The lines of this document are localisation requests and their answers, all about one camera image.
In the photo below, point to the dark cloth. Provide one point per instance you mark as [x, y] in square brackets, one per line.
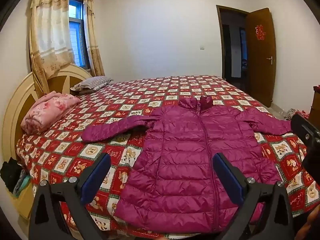
[10, 176]

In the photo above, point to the teal cloth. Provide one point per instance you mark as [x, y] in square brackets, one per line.
[22, 183]

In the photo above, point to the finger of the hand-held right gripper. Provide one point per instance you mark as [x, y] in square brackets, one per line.
[303, 127]

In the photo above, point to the brown wooden door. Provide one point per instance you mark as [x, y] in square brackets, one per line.
[261, 60]

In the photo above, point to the red checkered bear bedspread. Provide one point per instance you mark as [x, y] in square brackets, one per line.
[75, 140]

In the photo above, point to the red paper door decoration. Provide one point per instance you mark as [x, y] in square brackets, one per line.
[260, 32]

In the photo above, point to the grey patterned pillow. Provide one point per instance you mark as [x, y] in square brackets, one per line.
[91, 83]

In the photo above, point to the clutter on floor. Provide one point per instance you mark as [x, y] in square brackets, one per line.
[291, 112]

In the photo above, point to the magenta puffer jacket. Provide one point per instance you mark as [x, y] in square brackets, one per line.
[185, 160]

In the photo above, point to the cream wooden nightstand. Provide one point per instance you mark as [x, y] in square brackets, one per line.
[25, 205]

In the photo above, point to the person's right forearm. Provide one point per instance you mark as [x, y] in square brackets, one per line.
[310, 226]

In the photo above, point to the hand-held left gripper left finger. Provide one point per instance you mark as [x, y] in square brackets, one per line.
[96, 180]

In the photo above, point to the dark wooden door frame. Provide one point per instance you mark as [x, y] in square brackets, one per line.
[219, 42]

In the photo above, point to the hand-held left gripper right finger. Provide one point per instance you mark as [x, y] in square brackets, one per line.
[228, 180]

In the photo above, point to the brown wooden cabinet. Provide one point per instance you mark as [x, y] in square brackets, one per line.
[315, 107]

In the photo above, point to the pink folded blanket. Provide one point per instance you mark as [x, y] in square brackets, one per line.
[46, 111]

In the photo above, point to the cream wooden headboard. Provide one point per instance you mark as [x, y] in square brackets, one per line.
[15, 110]

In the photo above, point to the window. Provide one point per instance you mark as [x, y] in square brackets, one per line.
[78, 32]

